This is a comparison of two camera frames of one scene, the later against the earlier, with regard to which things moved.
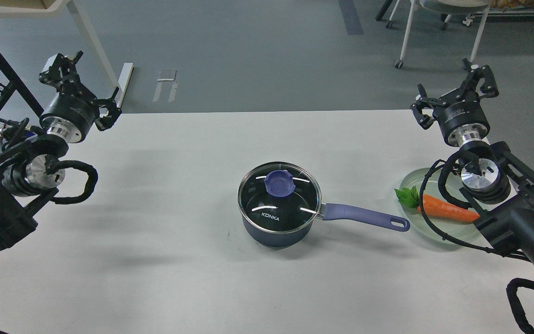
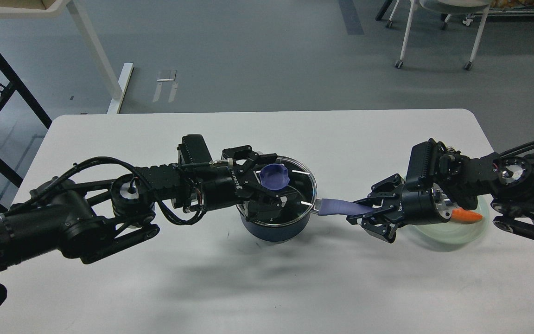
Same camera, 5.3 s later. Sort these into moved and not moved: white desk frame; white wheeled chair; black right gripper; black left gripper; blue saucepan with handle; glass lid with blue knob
Moved: black left gripper; black right gripper; glass lid with blue knob
Not moved: blue saucepan with handle; white wheeled chair; white desk frame
